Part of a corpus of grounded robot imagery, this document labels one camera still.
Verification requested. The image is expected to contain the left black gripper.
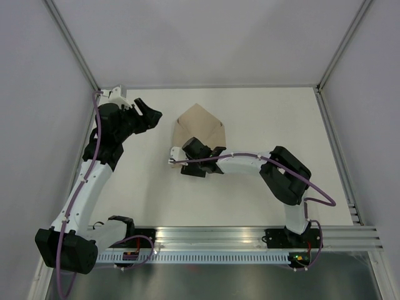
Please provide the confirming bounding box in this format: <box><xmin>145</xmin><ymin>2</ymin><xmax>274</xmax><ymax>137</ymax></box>
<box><xmin>115</xmin><ymin>98</ymin><xmax>162</xmax><ymax>142</ymax></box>

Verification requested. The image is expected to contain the beige cloth napkin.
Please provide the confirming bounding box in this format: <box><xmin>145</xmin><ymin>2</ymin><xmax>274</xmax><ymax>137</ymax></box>
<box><xmin>172</xmin><ymin>104</ymin><xmax>226</xmax><ymax>150</ymax></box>

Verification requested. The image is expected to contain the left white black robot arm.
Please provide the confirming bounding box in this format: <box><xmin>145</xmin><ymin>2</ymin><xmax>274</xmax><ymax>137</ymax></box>
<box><xmin>35</xmin><ymin>98</ymin><xmax>163</xmax><ymax>274</ymax></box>

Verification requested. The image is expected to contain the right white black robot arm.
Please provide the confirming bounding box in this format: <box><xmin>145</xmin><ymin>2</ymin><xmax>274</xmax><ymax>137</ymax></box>
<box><xmin>171</xmin><ymin>137</ymin><xmax>311</xmax><ymax>247</ymax></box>

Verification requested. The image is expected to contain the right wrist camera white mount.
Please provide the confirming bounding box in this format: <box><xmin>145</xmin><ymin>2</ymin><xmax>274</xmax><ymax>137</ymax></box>
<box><xmin>168</xmin><ymin>146</ymin><xmax>188</xmax><ymax>167</ymax></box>

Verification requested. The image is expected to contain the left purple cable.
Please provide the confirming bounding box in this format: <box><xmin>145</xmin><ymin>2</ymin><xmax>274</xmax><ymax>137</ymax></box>
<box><xmin>56</xmin><ymin>90</ymin><xmax>156</xmax><ymax>298</ymax></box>

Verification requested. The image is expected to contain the purple cable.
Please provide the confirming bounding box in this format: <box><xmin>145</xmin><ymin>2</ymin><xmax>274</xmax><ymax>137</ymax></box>
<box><xmin>170</xmin><ymin>152</ymin><xmax>337</xmax><ymax>273</ymax></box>
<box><xmin>56</xmin><ymin>90</ymin><xmax>156</xmax><ymax>298</ymax></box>

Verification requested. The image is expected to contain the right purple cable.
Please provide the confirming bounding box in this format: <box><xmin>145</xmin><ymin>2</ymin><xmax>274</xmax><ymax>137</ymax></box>
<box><xmin>170</xmin><ymin>152</ymin><xmax>337</xmax><ymax>273</ymax></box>

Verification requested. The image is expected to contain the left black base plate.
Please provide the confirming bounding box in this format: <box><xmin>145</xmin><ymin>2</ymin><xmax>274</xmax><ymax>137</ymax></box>
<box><xmin>109</xmin><ymin>227</ymin><xmax>156</xmax><ymax>249</ymax></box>

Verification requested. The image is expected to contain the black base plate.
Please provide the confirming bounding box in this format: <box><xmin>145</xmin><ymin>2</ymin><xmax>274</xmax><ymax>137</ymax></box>
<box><xmin>261</xmin><ymin>228</ymin><xmax>322</xmax><ymax>249</ymax></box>
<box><xmin>109</xmin><ymin>227</ymin><xmax>156</xmax><ymax>249</ymax></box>

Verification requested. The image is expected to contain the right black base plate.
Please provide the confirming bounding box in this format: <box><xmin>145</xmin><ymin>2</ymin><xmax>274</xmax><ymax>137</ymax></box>
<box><xmin>261</xmin><ymin>228</ymin><xmax>322</xmax><ymax>249</ymax></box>

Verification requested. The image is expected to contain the white slotted cable duct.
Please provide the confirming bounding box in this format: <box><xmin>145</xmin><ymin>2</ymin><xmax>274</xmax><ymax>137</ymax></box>
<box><xmin>96</xmin><ymin>250</ymin><xmax>290</xmax><ymax>264</ymax></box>

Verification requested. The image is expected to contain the left aluminium frame post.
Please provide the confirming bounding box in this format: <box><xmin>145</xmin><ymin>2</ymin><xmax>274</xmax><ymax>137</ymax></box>
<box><xmin>42</xmin><ymin>0</ymin><xmax>99</xmax><ymax>91</ymax></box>

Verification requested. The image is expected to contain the aluminium front rail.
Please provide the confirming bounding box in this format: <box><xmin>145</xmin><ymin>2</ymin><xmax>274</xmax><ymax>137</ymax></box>
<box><xmin>155</xmin><ymin>226</ymin><xmax>383</xmax><ymax>252</ymax></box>

